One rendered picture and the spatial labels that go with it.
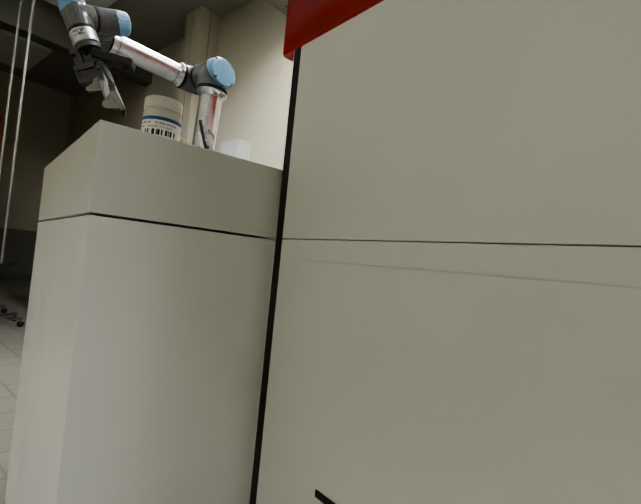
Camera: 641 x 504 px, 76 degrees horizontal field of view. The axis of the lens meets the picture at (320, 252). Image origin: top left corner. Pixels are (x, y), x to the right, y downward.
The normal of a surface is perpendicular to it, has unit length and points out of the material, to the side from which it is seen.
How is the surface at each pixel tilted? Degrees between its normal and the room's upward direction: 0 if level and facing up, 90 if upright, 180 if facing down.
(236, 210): 90
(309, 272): 90
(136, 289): 90
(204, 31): 90
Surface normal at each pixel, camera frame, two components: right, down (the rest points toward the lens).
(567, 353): -0.76, -0.10
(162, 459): 0.65, 0.04
